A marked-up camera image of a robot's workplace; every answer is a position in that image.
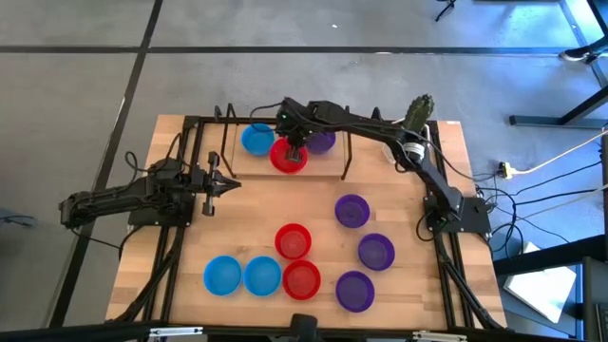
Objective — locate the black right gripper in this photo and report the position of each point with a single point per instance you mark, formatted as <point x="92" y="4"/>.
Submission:
<point x="294" y="127"/>

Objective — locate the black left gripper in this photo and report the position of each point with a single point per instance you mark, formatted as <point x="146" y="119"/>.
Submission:
<point x="204" y="181"/>

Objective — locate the red plastic mini bowl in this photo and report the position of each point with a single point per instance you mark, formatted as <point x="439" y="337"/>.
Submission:
<point x="280" y="164"/>
<point x="293" y="241"/>
<point x="301" y="279"/>

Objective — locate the purple plastic mini bowl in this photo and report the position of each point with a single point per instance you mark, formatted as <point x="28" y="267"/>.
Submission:
<point x="325" y="145"/>
<point x="376" y="252"/>
<point x="352" y="211"/>
<point x="355" y="291"/>

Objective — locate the blue plastic mini bowl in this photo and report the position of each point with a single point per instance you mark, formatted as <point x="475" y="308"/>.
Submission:
<point x="222" y="275"/>
<point x="258" y="140"/>
<point x="262" y="276"/>

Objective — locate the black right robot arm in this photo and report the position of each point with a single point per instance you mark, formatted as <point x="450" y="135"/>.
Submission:
<point x="370" y="127"/>

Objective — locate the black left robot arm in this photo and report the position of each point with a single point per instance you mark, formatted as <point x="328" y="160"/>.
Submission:
<point x="114" y="197"/>

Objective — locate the black clamp hook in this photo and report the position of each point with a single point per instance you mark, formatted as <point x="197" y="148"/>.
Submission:
<point x="376" y="114"/>
<point x="218" y="114"/>

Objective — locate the green cactus in white pot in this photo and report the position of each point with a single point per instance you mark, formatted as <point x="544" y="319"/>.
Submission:
<point x="419" y="111"/>

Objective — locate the black stand foot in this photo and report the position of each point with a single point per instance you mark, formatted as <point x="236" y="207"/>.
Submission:
<point x="449" y="5"/>

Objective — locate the white sheet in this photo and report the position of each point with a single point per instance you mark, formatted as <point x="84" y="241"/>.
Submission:
<point x="541" y="290"/>

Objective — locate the person's shoe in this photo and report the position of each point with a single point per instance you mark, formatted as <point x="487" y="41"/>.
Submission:
<point x="582" y="54"/>

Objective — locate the black desk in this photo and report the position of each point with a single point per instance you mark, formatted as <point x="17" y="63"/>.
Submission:
<point x="596" y="304"/>

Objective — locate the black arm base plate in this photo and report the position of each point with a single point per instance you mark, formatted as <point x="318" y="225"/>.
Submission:
<point x="477" y="216"/>
<point x="157" y="219"/>

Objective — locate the silver metal bracket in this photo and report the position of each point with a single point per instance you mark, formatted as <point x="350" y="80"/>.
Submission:
<point x="439" y="336"/>
<point x="176" y="331"/>

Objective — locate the black aluminium rig frame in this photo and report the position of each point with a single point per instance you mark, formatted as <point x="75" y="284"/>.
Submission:
<point x="71" y="336"/>

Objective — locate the black table leg frame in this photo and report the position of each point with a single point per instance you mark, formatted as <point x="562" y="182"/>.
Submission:
<point x="546" y="121"/>

